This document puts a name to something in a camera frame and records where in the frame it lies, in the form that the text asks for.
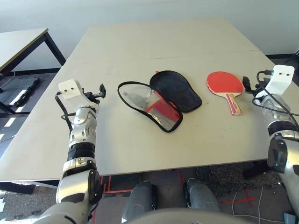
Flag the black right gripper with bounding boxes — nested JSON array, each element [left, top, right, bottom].
[[242, 76, 269, 95]]

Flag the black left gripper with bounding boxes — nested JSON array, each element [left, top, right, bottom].
[[83, 83, 107, 105]]

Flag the red ping-pong paddle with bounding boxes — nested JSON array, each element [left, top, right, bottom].
[[206, 71, 245, 116]]

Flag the red and black paddle case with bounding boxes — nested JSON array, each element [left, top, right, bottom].
[[117, 70, 203, 133]]

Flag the black tripod stand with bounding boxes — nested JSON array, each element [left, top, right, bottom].
[[284, 48, 299, 64]]

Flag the black floor mat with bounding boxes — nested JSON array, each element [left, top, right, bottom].
[[0, 77, 40, 107]]

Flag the black table leg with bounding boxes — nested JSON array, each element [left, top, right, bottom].
[[242, 160, 269, 180]]

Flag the red floor tape lines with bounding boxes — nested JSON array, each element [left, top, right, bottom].
[[100, 176, 131, 194]]

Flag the dark speckled floor rug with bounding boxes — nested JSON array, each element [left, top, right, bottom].
[[196, 161, 281, 196]]

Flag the red floor tape cross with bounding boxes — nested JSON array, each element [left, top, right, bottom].
[[221, 186, 257, 208]]

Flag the grey robot left leg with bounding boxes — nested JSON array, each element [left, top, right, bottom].
[[121, 181, 157, 222]]

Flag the grey robot leg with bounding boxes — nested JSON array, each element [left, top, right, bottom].
[[121, 181, 157, 222], [183, 177, 222, 213]]

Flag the grey robot right leg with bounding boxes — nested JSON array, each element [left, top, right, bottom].
[[183, 177, 222, 213]]

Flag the black table foot bar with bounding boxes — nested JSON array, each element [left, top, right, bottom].
[[0, 179, 60, 195]]

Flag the grey foam floor mat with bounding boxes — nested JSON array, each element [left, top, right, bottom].
[[0, 190, 58, 221]]

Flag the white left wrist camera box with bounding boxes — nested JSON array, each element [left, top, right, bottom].
[[57, 79, 91, 108]]

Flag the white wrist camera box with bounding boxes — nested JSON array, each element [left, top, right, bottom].
[[266, 65, 294, 98], [57, 79, 91, 108]]

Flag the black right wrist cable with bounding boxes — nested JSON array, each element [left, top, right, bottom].
[[252, 70, 299, 131]]

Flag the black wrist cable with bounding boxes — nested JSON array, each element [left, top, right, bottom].
[[252, 70, 299, 131], [55, 92, 77, 131]]

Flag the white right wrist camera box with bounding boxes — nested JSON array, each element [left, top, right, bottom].
[[266, 65, 294, 98]]

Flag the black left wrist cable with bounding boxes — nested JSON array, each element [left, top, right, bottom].
[[55, 92, 77, 131]]

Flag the side table with black frame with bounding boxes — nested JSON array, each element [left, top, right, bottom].
[[0, 28, 67, 115]]

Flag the white floor cable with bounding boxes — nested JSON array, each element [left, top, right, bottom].
[[232, 185, 285, 222]]

